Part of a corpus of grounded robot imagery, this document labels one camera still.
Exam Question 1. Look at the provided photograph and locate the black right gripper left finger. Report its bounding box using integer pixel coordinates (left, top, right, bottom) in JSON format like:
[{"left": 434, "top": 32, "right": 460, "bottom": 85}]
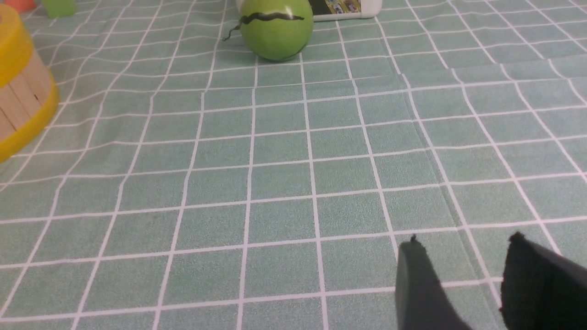
[{"left": 395, "top": 235, "right": 471, "bottom": 330}]

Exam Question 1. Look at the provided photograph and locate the green checkered tablecloth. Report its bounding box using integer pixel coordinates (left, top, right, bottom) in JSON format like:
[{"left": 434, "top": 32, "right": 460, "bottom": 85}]
[{"left": 0, "top": 0, "right": 587, "bottom": 330}]

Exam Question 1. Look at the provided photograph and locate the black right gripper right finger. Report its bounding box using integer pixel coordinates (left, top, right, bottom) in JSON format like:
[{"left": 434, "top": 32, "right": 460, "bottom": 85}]
[{"left": 500, "top": 232, "right": 587, "bottom": 330}]

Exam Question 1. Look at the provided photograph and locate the orange toy pear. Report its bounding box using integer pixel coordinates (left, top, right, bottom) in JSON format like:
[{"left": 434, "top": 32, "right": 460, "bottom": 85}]
[{"left": 2, "top": 0, "right": 37, "bottom": 13}]

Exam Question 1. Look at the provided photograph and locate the bamboo steamer base yellow rim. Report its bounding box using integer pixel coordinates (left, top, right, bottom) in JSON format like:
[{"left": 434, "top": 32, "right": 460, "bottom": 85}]
[{"left": 0, "top": 4, "right": 60, "bottom": 162}]

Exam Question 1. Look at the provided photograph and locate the green cup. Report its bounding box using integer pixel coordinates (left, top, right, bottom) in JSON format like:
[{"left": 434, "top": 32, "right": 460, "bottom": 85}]
[{"left": 41, "top": 0, "right": 77, "bottom": 18}]

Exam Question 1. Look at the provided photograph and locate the green toy watermelon ball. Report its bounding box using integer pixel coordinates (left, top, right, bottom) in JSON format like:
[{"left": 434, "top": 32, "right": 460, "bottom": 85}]
[{"left": 222, "top": 0, "right": 314, "bottom": 62}]

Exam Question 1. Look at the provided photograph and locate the white box with green lid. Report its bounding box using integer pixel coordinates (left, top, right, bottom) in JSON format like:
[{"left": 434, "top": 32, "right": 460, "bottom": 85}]
[{"left": 235, "top": 0, "right": 383, "bottom": 23}]

